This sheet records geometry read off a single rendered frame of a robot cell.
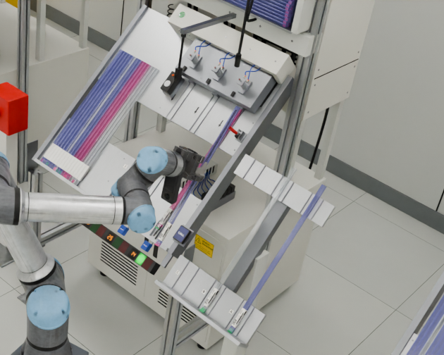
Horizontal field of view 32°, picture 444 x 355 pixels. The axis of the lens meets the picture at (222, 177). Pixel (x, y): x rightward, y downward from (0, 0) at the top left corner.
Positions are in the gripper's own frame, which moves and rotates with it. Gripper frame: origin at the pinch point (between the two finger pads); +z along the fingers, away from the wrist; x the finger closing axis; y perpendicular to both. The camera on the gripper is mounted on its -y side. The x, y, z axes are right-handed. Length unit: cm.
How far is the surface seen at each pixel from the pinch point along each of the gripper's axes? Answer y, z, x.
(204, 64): 32.9, 19.6, 23.7
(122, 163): -10.1, 14.9, 34.5
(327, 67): 50, 44, -9
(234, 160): 8.0, 15.0, -3.0
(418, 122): 54, 185, -18
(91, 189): -22.7, 11.9, 40.0
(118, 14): 44, 221, 199
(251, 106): 26.7, 15.7, -0.2
